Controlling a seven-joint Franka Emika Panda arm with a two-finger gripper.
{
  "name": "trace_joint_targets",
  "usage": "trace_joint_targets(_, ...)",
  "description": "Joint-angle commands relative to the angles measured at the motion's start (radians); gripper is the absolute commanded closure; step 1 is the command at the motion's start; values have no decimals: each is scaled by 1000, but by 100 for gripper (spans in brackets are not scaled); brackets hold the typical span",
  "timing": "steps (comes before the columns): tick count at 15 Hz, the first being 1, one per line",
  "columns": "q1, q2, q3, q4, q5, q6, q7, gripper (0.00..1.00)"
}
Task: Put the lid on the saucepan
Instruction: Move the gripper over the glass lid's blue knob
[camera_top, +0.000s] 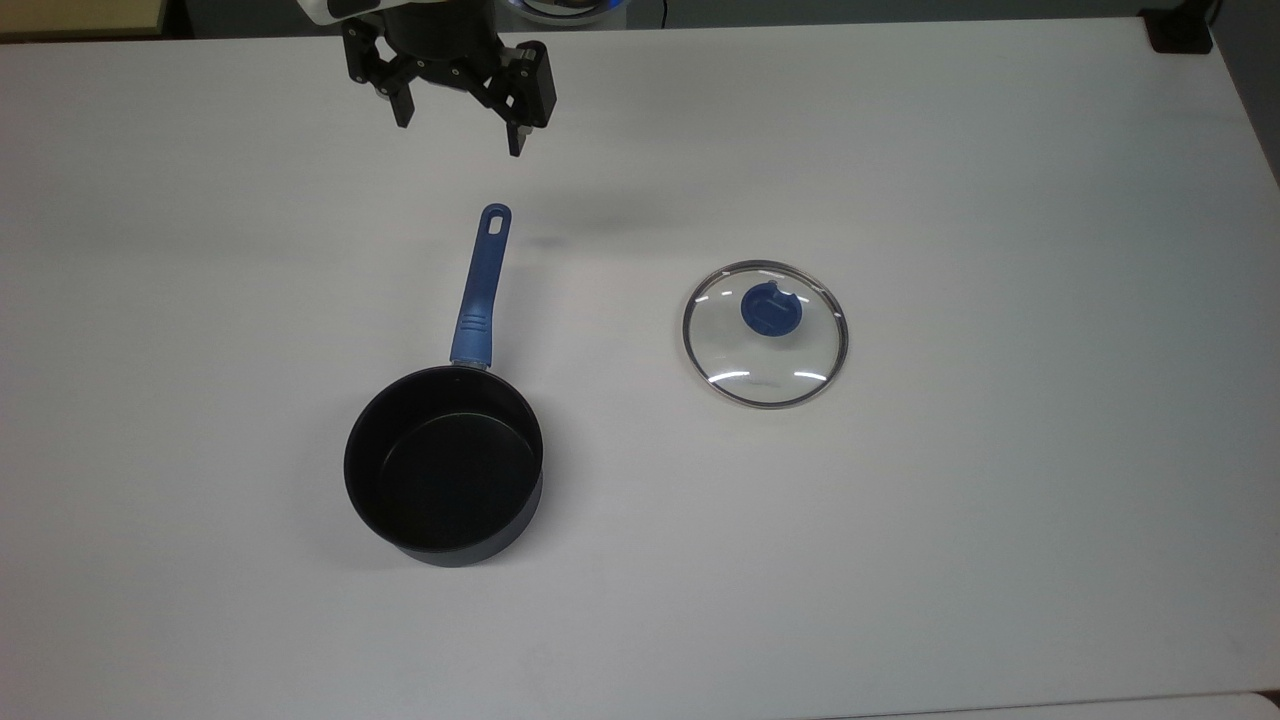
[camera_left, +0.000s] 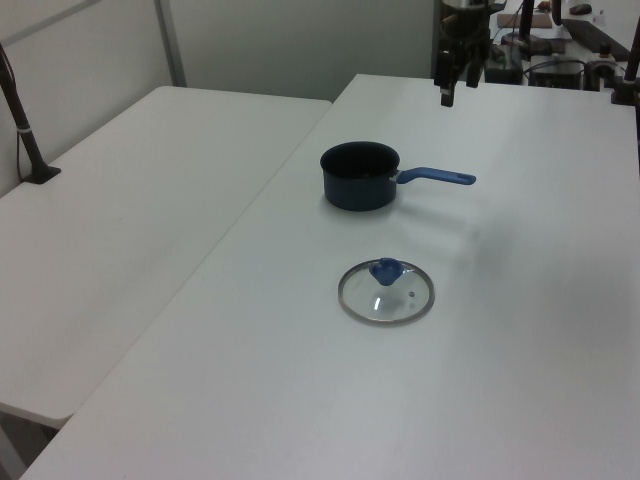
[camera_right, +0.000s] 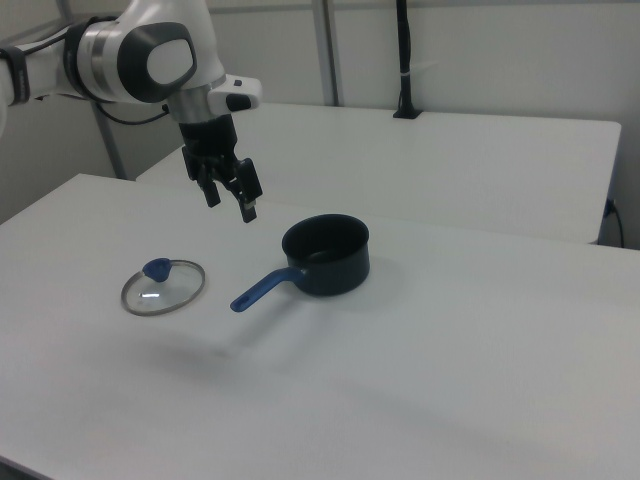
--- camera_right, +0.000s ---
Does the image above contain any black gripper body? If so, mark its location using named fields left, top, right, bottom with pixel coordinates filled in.
left=178, top=114, right=241, bottom=170

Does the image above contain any black power cable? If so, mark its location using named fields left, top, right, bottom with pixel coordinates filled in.
left=603, top=197, right=626, bottom=247

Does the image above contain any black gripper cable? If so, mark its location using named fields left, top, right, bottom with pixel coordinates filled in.
left=92, top=98, right=170, bottom=125

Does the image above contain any black pole with white tape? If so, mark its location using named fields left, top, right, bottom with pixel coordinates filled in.
left=392, top=0, right=424, bottom=120

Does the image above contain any dark saucepan with blue handle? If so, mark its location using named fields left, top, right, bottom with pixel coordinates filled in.
left=229, top=213, right=372, bottom=315

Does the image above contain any grey partition post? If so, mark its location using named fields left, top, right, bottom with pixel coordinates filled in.
left=312, top=0, right=346, bottom=107
left=89, top=102, right=127, bottom=181

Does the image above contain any glass lid with blue knob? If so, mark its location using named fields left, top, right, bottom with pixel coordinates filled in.
left=119, top=256, right=207, bottom=317

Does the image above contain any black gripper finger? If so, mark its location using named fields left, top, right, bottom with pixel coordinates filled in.
left=182, top=145, right=223, bottom=209
left=219, top=157, right=264, bottom=224

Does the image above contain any black strap on arm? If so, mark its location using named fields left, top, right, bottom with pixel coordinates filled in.
left=0, top=47, right=32, bottom=107

